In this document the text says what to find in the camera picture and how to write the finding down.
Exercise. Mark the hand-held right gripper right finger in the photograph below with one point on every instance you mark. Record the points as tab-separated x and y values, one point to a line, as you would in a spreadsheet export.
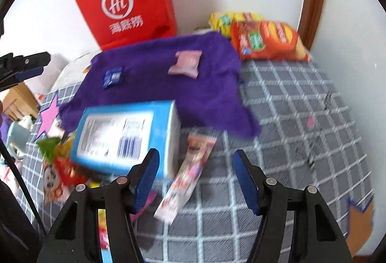
242	174

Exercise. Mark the purple cloth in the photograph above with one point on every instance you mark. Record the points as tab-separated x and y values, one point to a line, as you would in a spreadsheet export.
150	88

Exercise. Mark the orange face print packet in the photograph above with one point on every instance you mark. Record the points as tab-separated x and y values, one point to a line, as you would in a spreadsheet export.
51	183

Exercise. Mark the small blue candy packet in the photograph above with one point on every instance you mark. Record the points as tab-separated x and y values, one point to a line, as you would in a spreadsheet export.
113	78

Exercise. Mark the light blue container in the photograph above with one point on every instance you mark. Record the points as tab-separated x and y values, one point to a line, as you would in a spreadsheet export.
18	133

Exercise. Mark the orange chip bag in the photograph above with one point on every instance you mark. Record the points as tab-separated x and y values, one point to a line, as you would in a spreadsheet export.
271	40

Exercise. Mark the red paper bag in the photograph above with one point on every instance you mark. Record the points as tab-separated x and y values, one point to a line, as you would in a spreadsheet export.
126	10

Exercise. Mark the grey checked bedsheet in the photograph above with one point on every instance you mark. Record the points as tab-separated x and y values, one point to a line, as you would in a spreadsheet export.
286	118

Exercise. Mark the yellow chip bag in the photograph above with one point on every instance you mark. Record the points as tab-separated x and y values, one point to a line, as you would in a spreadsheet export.
223	22

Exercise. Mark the dark cloth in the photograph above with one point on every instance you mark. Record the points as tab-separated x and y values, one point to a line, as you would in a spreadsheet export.
18	220

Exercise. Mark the blue white box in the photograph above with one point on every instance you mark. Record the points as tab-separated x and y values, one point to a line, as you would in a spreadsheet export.
120	130

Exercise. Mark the long white pink snack packet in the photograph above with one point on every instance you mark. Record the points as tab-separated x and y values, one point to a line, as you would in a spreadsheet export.
187	175

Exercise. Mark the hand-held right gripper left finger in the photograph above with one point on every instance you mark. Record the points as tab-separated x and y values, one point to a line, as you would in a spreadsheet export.
149	172

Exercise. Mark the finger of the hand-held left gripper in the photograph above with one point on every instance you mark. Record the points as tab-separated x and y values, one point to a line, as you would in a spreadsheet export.
27	60
24	74

